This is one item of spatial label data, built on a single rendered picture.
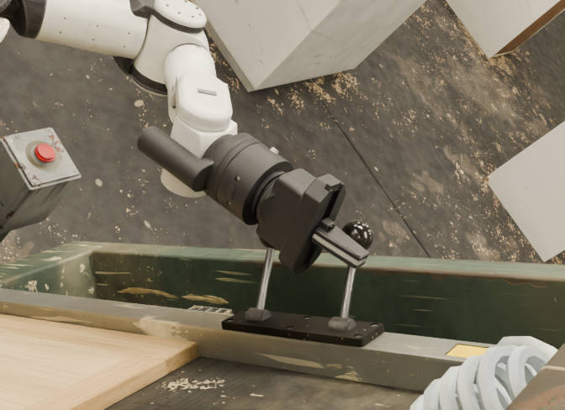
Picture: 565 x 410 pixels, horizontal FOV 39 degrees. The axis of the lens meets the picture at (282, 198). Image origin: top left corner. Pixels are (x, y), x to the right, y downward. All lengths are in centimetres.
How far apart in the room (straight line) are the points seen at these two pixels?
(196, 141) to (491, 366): 69
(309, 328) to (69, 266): 68
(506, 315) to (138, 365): 46
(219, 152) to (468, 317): 39
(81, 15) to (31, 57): 196
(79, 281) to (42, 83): 162
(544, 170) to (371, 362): 383
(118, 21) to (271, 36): 239
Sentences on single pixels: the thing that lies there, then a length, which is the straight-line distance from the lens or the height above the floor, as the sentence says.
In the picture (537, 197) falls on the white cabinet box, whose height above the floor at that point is 20.
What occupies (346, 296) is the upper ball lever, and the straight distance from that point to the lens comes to 90.
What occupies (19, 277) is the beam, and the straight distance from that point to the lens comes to 144.
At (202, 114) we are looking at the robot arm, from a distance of 94.
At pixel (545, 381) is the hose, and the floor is 195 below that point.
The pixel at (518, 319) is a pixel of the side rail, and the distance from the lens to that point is 105.
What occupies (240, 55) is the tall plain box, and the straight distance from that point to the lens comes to 365.
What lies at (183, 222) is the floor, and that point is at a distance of 299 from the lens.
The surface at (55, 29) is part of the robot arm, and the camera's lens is 116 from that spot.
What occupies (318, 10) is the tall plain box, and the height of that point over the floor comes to 55.
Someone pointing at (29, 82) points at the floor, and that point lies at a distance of 303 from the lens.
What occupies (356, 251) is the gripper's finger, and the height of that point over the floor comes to 155.
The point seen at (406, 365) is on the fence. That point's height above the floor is 156.
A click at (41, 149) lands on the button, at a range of 155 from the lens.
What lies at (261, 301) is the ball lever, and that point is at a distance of 97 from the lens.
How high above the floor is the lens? 207
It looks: 38 degrees down
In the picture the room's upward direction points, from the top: 49 degrees clockwise
